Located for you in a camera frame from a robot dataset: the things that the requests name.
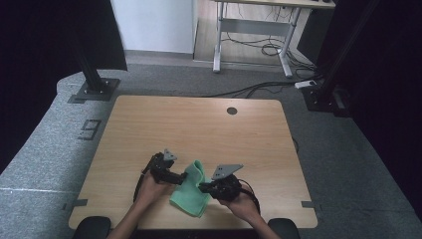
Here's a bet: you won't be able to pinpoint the black box under desk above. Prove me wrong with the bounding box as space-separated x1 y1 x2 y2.
297 8 333 66

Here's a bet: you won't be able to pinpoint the white metal desk frame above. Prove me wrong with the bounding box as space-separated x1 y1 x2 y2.
211 0 336 79

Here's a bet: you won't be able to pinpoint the person's left hand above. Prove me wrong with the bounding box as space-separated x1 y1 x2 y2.
134 170 175 209

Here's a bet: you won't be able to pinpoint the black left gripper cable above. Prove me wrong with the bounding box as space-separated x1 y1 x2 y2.
132 154 157 204

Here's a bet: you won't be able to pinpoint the grey carpet mat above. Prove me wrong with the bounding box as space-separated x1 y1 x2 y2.
0 64 422 239

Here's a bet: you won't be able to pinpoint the person's right hand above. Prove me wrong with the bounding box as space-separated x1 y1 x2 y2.
218 191 261 224

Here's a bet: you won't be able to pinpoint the black metal stand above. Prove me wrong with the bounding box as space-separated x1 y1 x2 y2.
71 31 121 103
301 0 381 118

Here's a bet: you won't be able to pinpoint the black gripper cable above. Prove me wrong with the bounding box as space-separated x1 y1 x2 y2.
132 154 157 204
238 178 262 216

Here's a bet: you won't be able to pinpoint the white power strip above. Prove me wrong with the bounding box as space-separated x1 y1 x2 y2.
294 80 318 90

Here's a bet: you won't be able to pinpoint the black curtain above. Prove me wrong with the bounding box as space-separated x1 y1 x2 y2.
0 0 128 174
316 0 422 213

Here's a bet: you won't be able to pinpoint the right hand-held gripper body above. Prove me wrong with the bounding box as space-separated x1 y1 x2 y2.
210 163 245 202

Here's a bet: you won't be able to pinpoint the coiled black cables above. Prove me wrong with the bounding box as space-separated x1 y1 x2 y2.
221 31 317 73

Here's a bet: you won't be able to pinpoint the black chair armrest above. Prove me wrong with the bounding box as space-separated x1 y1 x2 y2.
268 217 302 239
72 216 112 239

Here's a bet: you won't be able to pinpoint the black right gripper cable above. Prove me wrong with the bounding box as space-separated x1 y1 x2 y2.
238 178 262 216

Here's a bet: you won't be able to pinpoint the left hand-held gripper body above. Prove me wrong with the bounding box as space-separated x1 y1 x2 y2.
148 148 179 184

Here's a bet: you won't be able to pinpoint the green cloth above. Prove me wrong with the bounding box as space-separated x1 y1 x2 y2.
169 159 214 219

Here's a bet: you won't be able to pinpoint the black floor cable bundle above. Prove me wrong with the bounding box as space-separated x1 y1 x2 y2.
202 73 321 100

